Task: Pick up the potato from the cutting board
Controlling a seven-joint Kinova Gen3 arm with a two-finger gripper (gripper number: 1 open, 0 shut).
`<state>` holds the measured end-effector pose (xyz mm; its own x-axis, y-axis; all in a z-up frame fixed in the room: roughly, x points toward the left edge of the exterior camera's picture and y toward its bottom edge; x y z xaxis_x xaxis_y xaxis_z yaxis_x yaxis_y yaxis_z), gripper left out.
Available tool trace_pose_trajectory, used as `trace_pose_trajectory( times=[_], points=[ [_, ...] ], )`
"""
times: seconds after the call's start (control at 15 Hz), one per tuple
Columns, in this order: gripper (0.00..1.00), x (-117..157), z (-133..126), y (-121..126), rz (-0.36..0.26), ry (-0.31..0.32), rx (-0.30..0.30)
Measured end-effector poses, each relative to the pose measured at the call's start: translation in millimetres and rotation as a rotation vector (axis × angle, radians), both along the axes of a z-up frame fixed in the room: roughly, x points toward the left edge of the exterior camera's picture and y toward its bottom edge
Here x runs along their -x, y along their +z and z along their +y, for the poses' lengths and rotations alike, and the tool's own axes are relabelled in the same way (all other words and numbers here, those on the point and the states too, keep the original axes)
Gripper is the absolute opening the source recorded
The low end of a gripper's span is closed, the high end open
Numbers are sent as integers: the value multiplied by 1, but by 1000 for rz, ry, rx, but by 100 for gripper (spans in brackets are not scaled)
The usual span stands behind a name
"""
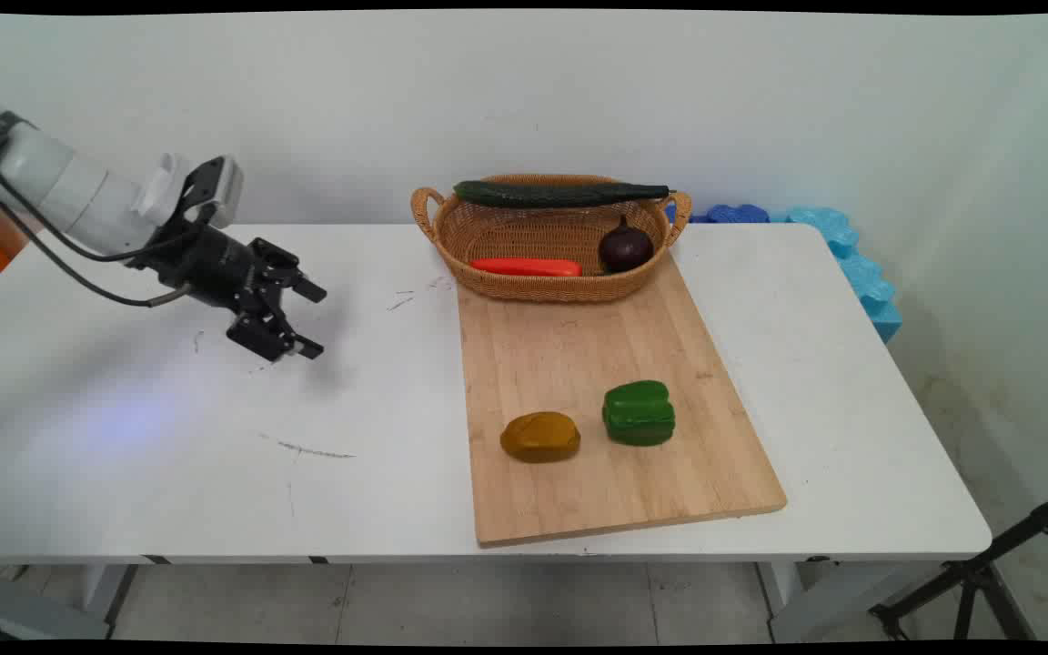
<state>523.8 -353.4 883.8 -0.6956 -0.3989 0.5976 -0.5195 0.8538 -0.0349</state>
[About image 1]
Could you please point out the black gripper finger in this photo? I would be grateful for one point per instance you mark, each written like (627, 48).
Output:
(292, 282)
(265, 335)

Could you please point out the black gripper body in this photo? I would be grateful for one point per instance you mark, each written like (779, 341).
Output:
(215, 259)

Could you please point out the yellow-brown potato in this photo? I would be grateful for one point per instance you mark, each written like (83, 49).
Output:
(539, 437)

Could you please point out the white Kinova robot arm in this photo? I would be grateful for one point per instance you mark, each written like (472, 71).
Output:
(78, 186)

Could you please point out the orange carrot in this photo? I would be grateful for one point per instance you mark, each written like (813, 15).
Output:
(524, 267)

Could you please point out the woven wicker basket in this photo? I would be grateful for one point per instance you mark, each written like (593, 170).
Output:
(533, 241)

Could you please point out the dark green cucumber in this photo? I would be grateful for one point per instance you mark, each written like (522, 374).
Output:
(560, 193)

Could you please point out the wooden cutting board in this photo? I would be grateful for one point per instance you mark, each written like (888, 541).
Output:
(597, 391)

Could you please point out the white table leg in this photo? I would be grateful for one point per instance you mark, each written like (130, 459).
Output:
(797, 600)
(78, 600)

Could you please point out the dark purple onion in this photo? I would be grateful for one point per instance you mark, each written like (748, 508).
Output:
(625, 247)

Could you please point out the green bell pepper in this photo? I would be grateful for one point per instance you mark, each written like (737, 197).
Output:
(639, 414)

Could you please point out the dark blue foam piece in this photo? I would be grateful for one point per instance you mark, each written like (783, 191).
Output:
(733, 214)

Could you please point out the light blue foam piece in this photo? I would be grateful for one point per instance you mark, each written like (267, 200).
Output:
(856, 264)

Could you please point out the black tripod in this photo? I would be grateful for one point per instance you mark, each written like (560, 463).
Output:
(970, 578)

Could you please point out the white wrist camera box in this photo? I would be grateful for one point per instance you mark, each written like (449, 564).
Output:
(215, 186)

